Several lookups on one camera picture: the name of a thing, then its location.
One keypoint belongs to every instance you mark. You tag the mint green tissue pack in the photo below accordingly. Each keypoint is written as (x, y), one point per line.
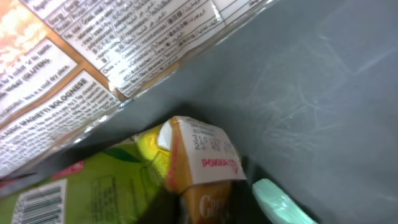
(277, 205)

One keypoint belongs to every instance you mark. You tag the grey plastic shopping basket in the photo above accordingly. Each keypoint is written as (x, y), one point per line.
(307, 93)

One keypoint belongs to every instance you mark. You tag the orange spaghetti packet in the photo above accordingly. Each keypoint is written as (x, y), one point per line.
(66, 65)

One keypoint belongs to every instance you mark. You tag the green drink carton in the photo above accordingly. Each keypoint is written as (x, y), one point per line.
(181, 171)

